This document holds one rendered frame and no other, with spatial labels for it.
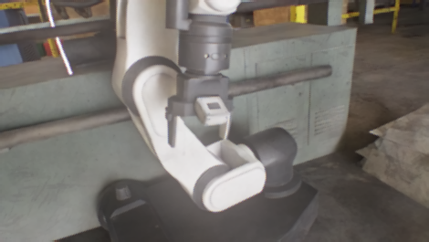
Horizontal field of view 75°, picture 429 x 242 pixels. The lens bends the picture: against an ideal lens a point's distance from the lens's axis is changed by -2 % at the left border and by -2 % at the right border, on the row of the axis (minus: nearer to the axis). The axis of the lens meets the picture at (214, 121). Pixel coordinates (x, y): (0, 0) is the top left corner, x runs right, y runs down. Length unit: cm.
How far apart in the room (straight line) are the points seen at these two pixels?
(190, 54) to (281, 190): 63
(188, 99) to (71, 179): 75
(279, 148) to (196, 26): 57
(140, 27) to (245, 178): 48
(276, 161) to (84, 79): 66
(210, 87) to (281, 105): 78
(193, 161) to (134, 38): 34
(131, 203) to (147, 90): 47
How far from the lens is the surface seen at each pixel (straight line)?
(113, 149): 108
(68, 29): 97
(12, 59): 374
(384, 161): 140
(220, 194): 79
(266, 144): 90
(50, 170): 113
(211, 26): 44
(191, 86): 46
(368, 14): 151
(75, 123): 94
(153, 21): 63
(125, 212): 97
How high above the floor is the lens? 79
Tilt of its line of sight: 24 degrees down
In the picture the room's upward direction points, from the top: 6 degrees counter-clockwise
